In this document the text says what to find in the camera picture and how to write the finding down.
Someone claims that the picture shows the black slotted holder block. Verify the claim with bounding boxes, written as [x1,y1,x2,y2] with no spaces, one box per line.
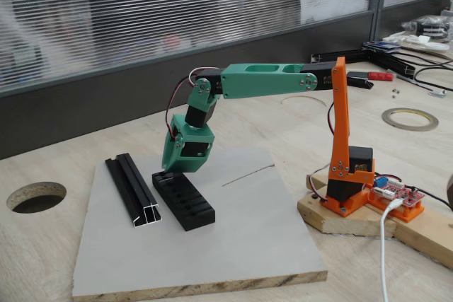
[151,170,216,233]

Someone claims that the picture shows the black aluminium profile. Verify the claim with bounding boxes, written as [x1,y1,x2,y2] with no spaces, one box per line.
[105,153,164,228]

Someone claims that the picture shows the grey-topped wooden board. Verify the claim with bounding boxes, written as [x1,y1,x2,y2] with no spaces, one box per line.
[71,146,328,298]

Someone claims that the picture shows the wooden base block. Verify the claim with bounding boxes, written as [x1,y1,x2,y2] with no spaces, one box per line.
[297,173,398,238]

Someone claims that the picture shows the red and black tool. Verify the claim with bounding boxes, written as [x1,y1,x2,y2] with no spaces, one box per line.
[346,71,394,91]

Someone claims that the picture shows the blue card stack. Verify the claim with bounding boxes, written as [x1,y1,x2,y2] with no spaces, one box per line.
[362,40,403,52]

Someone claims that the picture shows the tape roll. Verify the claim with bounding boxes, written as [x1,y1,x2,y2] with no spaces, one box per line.
[381,107,440,132]

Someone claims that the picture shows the red controller board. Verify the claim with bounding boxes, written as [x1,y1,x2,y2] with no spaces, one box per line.
[369,175,425,208]

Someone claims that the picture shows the white plastic parts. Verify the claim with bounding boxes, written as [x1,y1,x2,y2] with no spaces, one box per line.
[382,32,451,52]

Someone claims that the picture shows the wooden plank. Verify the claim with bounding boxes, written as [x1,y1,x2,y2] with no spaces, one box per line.
[391,202,453,270]

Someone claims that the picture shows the clear plastic bag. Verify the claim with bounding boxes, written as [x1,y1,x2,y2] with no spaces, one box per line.
[401,14,453,38]

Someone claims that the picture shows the wrist servo wire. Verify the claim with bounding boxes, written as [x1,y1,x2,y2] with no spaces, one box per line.
[165,66,227,132]

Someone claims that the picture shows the base servo wire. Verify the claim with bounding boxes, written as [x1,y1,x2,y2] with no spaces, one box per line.
[305,163,332,206]

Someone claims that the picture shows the shoulder servo wire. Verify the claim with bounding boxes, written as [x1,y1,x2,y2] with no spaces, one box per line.
[326,98,338,137]

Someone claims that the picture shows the black profile frame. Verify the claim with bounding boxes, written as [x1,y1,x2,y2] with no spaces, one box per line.
[311,48,415,80]

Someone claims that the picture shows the white USB cable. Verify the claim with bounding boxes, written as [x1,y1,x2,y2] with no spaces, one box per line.
[379,198,403,302]

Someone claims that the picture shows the thin black cable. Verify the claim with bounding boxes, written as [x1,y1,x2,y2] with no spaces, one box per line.
[413,61,453,95]

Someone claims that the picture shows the black power cable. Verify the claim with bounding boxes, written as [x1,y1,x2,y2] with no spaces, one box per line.
[410,185,453,208]

